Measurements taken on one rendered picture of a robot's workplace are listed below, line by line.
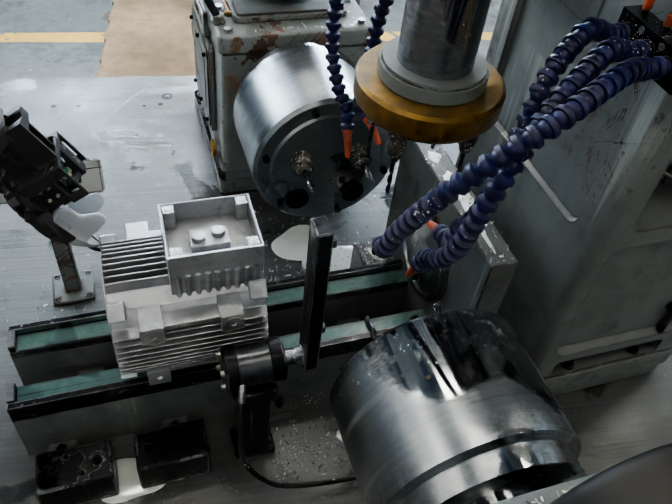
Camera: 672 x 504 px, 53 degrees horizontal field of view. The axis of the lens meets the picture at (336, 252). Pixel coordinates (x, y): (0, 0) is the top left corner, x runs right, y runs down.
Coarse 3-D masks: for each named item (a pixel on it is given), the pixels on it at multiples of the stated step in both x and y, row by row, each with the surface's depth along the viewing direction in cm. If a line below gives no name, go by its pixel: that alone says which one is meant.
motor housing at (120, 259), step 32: (128, 256) 86; (160, 256) 86; (128, 288) 85; (160, 288) 86; (224, 288) 88; (128, 320) 85; (192, 320) 85; (256, 320) 89; (128, 352) 85; (160, 352) 87; (192, 352) 89
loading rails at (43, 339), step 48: (288, 288) 110; (336, 288) 111; (384, 288) 113; (48, 336) 99; (96, 336) 100; (288, 336) 103; (336, 336) 104; (48, 384) 94; (96, 384) 94; (144, 384) 95; (192, 384) 98; (288, 384) 106; (48, 432) 96; (96, 432) 100
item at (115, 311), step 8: (104, 240) 90; (112, 240) 91; (256, 280) 87; (264, 280) 88; (248, 288) 89; (256, 288) 87; (264, 288) 88; (256, 296) 87; (264, 296) 88; (112, 304) 83; (120, 304) 83; (112, 312) 83; (120, 312) 83; (112, 320) 83; (120, 320) 83; (128, 376) 91; (136, 376) 92
